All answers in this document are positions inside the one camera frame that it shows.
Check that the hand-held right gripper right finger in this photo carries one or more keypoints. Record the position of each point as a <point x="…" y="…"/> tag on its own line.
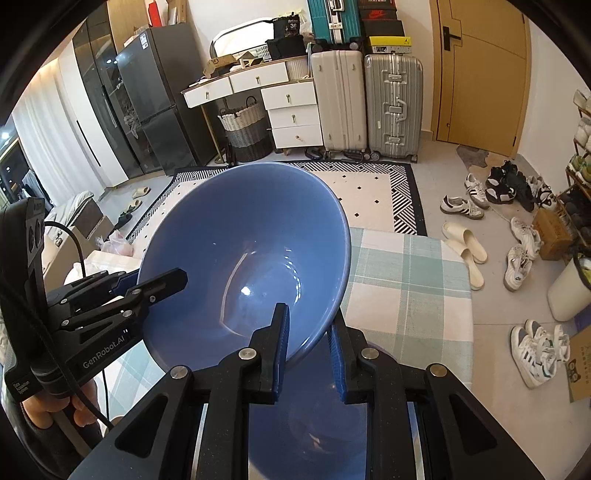
<point x="337" y="364"/>

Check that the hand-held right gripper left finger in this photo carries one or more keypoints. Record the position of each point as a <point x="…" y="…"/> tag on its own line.
<point x="281" y="346"/>

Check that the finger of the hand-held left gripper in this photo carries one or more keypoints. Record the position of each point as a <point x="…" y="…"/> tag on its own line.
<point x="122" y="280"/>
<point x="157" y="286"/>

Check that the blue ribbed bowl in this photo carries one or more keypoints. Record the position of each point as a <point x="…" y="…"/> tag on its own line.
<point x="240" y="230"/>
<point x="304" y="438"/>

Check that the person's left forearm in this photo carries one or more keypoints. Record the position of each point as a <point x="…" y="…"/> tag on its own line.
<point x="51" y="447"/>

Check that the person's left hand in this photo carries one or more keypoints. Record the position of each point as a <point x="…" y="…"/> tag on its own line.
<point x="41" y="410"/>

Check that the pink plastic bag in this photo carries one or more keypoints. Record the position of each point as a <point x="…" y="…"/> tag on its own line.
<point x="115" y="244"/>

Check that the brown armchair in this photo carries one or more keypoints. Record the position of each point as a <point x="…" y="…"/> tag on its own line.
<point x="92" y="221"/>

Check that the beige slipper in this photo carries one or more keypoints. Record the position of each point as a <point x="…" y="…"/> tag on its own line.
<point x="141" y="192"/>
<point x="135" y="204"/>

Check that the teal checked tablecloth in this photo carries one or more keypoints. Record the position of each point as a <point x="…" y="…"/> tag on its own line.
<point x="406" y="286"/>

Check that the white curtain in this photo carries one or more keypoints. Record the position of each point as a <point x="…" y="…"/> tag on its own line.
<point x="37" y="138"/>

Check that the cream slide slipper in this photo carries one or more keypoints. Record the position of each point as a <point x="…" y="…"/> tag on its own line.
<point x="466" y="240"/>
<point x="473" y="272"/>

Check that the black white patterned rug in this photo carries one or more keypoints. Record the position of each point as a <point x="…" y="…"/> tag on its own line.
<point x="369" y="194"/>

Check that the grey white woven basket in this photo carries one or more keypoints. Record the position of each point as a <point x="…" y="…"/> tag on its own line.
<point x="244" y="134"/>

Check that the dark glass door cabinet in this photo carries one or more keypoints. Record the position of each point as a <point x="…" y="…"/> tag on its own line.
<point x="97" y="92"/>

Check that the dark grey refrigerator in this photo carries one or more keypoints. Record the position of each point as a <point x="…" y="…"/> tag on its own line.
<point x="157" y="92"/>

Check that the white green sneaker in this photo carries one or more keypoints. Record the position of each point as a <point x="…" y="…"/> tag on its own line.
<point x="531" y="357"/>
<point x="551" y="341"/>

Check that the white vanity desk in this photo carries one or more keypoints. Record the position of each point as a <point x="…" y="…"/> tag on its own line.
<point x="207" y="92"/>

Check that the white black striped sneaker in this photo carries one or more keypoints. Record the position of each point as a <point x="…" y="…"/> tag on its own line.
<point x="461" y="206"/>
<point x="475" y="185"/>

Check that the white worn sneaker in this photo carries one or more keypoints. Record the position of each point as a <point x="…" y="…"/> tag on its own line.
<point x="526" y="235"/>
<point x="517" y="267"/>

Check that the white drawer chest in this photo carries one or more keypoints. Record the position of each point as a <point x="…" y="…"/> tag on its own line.
<point x="293" y="115"/>

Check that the small cardboard box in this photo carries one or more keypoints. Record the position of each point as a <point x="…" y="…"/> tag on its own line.
<point x="219" y="64"/>

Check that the black white high-top sneaker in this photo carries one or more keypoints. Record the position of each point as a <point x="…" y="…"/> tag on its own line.
<point x="498" y="189"/>

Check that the white waste bin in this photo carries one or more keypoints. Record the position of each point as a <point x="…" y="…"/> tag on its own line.
<point x="568" y="290"/>

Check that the printed cardboard box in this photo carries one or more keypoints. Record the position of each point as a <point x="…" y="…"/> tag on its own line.
<point x="579" y="369"/>

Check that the grey doormat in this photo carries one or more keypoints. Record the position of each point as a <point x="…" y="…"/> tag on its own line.
<point x="473" y="157"/>

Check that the wicker box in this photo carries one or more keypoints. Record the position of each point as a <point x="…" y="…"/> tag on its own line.
<point x="551" y="235"/>

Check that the white hard suitcase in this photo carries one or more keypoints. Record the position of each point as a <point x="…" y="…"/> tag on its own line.
<point x="339" y="101"/>

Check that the black shoe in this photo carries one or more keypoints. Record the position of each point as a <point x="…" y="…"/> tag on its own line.
<point x="521" y="187"/>

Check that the white slatted bin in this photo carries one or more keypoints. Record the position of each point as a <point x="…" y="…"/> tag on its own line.
<point x="299" y="70"/>

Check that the oval mirror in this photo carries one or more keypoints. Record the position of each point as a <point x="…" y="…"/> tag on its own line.
<point x="235" y="37"/>

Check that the silver hard suitcase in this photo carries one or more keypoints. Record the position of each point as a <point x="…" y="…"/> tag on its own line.
<point x="392" y="101"/>

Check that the black bag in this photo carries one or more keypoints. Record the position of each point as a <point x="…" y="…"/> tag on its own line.
<point x="284" y="48"/>

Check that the gold metal shoe rack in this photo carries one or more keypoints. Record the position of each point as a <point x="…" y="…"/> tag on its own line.
<point x="577" y="194"/>

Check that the yellow black shoe box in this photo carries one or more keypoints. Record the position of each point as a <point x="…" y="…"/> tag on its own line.
<point x="388" y="45"/>

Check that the teal hard suitcase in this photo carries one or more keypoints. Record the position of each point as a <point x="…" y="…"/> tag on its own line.
<point x="332" y="18"/>

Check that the wooden door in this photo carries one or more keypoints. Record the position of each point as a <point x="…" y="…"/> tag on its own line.
<point x="480" y="69"/>

